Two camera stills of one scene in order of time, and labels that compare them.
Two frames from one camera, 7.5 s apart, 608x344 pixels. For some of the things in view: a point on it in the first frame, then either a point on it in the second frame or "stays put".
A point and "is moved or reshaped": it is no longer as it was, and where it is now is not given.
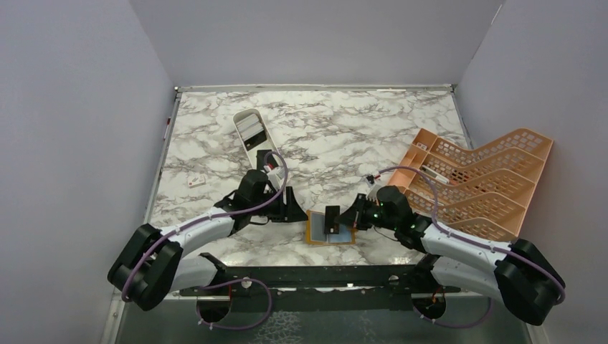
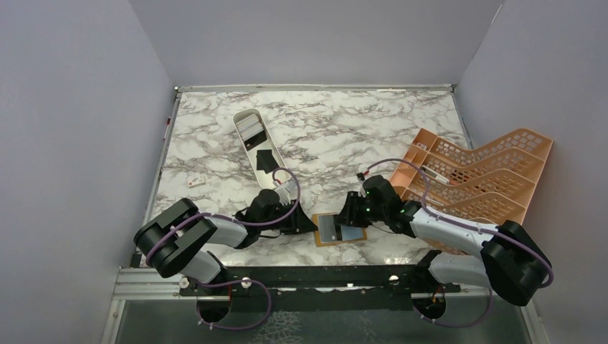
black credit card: [330, 226] is moved or reshaped
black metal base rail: [328, 288] stays put
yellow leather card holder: [315, 231] is moved or reshaped
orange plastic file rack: [482, 190] stays put
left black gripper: [290, 209] → [299, 222]
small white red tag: [197, 180] stays put
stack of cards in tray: [252, 131] stays put
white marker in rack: [434, 173] stays put
